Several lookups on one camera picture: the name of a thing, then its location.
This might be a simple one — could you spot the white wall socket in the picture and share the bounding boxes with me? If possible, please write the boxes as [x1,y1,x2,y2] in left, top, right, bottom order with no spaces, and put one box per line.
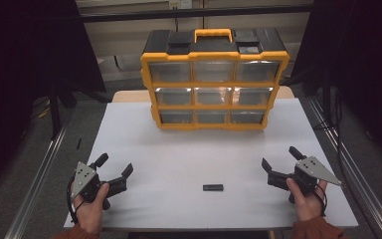
[168,0,194,10]

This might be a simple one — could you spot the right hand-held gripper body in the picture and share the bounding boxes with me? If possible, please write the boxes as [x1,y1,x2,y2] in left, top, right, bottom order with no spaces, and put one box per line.
[267,155,343,204]

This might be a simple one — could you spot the small black rectangular block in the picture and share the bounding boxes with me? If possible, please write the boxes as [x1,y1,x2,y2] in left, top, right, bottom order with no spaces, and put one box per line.
[202,183,225,192]

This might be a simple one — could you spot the person's left hand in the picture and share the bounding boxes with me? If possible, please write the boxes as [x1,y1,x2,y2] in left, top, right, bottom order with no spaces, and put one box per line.
[73,182,110,235]

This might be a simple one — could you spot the person's right hand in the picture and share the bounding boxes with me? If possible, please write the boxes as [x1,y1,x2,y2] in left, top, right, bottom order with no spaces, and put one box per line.
[286,177,328,223]

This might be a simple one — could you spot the white table sheet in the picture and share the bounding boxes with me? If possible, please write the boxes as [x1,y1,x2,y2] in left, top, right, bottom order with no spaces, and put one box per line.
[63,98,359,230]

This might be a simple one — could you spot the dark curtain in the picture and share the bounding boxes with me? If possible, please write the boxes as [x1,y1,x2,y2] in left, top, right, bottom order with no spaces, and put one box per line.
[0,0,107,190]
[290,0,382,168]

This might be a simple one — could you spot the set of clear drawers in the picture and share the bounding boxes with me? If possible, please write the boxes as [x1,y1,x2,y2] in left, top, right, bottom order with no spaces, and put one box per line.
[148,60,282,125]

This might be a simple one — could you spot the metal floor rail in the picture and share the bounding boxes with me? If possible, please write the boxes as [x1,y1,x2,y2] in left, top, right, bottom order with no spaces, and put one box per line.
[306,97,382,239]
[4,123,70,239]

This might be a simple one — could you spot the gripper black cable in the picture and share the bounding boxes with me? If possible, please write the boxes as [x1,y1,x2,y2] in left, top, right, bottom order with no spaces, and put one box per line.
[312,183,328,217]
[66,175,82,224]

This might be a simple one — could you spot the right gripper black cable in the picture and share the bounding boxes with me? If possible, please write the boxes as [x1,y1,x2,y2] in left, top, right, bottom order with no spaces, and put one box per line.
[312,183,328,217]

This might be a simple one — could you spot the yellow black organizer cabinet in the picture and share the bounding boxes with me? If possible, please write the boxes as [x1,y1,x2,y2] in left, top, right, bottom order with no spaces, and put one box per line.
[140,28,290,131]

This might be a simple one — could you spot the clear plastic bin drawer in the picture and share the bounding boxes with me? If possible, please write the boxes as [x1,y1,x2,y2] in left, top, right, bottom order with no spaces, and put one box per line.
[229,109,267,125]

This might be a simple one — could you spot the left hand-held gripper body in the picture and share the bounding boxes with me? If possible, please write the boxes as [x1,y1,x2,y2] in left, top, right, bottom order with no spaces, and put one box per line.
[70,161,129,211]

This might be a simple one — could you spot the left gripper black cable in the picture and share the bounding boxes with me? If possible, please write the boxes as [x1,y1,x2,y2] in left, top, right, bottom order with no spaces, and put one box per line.
[66,175,82,224]

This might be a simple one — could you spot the black metal stand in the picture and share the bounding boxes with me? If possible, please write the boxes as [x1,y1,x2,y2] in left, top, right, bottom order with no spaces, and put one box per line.
[47,81,63,140]

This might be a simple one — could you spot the black floor cables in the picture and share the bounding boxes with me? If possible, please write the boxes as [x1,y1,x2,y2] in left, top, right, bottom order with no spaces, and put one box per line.
[312,93,347,177]

